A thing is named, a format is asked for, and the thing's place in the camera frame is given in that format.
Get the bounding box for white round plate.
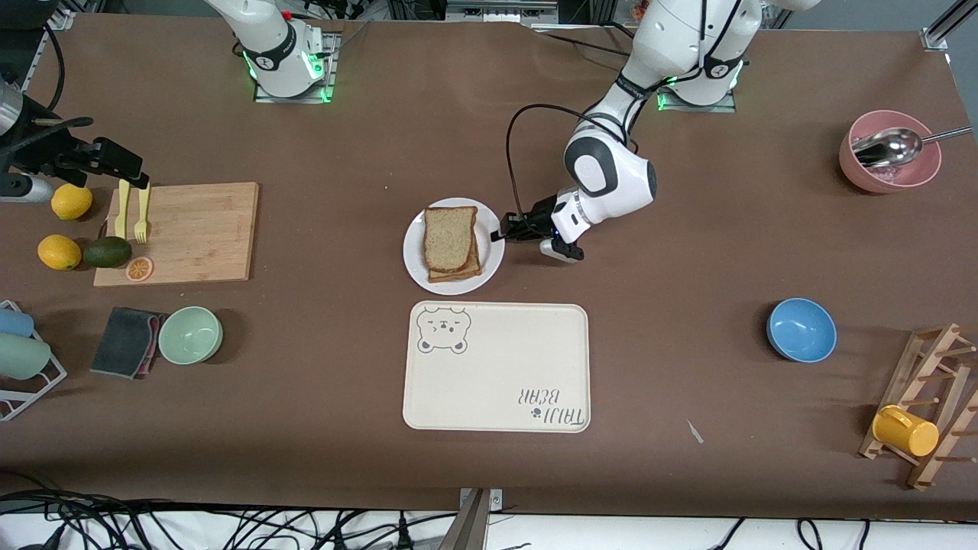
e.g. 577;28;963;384
403;198;507;296

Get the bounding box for brown toast slice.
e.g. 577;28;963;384
426;229;484;284

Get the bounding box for seeded bread slice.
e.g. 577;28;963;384
423;206;479;274

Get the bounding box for yellow lemon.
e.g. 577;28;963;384
37;234;83;272
50;183;94;222

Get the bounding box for dark green avocado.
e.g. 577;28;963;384
83;236;134;269

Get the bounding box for wooden cutting board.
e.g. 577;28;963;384
93;182;260;288

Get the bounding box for cream tray with bear print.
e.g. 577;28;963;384
402;301;591;434

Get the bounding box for light blue cup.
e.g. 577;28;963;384
0;306;36;338

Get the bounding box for dark grey cloth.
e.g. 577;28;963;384
89;306;165;380

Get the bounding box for pale green bowl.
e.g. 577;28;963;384
157;306;225;366

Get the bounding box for pale green cup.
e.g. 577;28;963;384
0;332;52;381

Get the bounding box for silver metal bar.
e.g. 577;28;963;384
445;2;560;21

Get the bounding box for blue bowl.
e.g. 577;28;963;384
766;297;838;364

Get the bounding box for pink bowl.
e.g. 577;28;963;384
839;110;942;194

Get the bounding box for metal scoop spoon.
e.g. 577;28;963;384
850;125;975;169

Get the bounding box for wooden cup rack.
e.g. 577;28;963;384
859;322;978;491

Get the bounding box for yellow mug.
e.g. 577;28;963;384
872;405;940;458

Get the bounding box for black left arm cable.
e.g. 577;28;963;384
505;104;612;224

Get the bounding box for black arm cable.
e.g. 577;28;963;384
505;104;612;224
40;23;65;115

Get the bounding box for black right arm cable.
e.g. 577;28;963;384
40;23;65;115

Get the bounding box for black base power cable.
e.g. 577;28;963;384
531;23;636;59

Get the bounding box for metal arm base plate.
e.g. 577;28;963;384
253;29;342;105
656;82;739;114

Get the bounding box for white wire rack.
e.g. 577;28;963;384
0;299;68;422

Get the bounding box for grey metal camera post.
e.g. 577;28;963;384
437;487;505;550

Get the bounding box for tangled black floor cables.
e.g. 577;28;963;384
0;470;459;550

